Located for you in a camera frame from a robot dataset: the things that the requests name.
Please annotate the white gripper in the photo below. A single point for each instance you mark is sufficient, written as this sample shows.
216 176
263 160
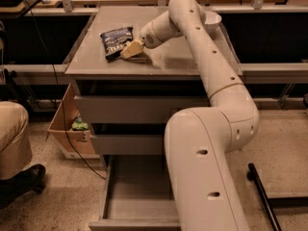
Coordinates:
148 36

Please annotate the blue chip bag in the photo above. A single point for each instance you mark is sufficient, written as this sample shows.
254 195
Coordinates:
115 41

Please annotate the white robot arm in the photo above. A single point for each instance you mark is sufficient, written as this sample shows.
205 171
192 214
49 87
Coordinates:
197 139

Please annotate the top grey drawer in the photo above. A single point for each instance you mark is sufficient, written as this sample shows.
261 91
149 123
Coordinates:
137 101

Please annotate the grey drawer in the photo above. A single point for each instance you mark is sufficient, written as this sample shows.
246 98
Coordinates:
128 139
137 101
137 196

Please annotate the middle grey drawer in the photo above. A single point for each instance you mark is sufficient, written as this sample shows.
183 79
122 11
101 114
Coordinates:
128 139

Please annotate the bottom grey drawer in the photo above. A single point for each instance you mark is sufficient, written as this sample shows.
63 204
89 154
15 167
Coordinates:
137 196

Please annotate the white bowl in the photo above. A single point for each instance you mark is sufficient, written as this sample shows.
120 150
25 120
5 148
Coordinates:
212 21

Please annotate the green toy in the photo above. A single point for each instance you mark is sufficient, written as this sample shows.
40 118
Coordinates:
79 125

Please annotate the cardboard box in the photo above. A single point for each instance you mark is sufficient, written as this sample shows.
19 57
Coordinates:
71 142

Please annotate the person leg beige trousers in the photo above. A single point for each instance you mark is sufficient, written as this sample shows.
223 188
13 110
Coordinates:
15 147

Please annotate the black shoe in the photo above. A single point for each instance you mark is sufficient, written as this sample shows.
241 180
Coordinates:
30 179

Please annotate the black metal stand leg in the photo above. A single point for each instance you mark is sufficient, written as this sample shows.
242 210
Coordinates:
253 175

